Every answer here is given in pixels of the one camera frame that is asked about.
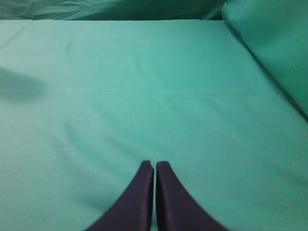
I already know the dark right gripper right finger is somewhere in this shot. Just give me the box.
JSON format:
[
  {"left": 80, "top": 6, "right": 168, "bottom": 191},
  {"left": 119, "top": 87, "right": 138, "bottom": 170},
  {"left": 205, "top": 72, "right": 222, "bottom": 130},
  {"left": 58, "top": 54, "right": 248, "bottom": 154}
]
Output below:
[{"left": 155, "top": 161, "right": 226, "bottom": 231}]

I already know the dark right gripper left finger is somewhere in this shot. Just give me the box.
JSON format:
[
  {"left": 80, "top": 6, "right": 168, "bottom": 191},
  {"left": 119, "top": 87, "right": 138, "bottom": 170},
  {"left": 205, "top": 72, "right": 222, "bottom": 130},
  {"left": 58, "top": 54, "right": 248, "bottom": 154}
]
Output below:
[{"left": 87, "top": 161, "right": 154, "bottom": 231}]

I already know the green table cloth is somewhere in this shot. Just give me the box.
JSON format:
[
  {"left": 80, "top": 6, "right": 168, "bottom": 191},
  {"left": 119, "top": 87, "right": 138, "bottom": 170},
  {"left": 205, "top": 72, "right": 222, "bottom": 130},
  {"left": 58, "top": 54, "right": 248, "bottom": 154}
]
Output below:
[{"left": 0, "top": 20, "right": 308, "bottom": 231}]

